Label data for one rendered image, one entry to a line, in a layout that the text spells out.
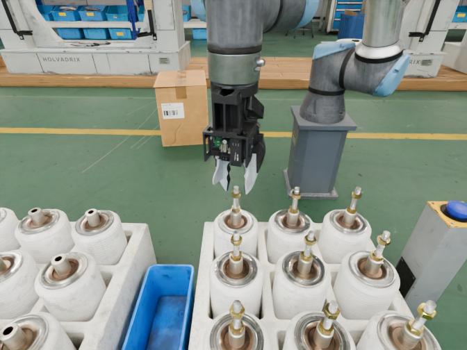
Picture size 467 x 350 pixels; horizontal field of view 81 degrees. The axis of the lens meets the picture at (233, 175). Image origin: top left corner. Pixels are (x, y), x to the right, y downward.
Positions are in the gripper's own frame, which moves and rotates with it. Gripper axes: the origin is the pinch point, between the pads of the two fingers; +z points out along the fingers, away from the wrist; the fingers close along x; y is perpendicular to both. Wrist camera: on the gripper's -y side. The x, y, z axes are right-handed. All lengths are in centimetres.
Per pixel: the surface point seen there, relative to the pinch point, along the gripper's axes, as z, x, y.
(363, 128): 35, 42, -120
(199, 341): 16.4, -0.2, 22.1
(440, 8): -21, 89, -224
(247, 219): 9.1, 2.1, -0.3
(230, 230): 9.1, -0.4, 3.6
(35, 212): 6.3, -39.2, 12.6
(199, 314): 16.4, -1.8, 17.8
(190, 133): 28, -45, -73
